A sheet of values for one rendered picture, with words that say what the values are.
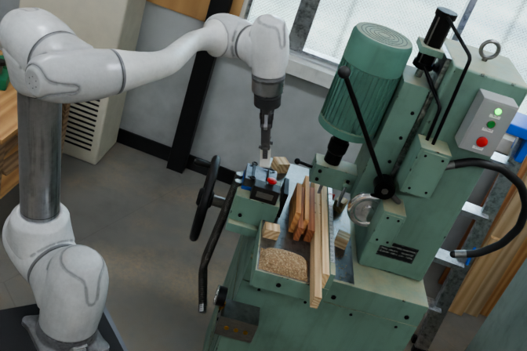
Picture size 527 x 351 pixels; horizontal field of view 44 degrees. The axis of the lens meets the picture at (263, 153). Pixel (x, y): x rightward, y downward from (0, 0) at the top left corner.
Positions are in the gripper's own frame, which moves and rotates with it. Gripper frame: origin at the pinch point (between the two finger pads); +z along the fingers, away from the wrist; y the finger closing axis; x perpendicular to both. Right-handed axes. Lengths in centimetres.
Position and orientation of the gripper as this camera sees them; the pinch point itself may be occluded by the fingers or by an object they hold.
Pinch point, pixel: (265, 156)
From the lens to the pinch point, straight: 189.4
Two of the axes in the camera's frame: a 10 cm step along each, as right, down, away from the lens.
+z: -0.3, 8.6, 5.1
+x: -10.0, -0.6, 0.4
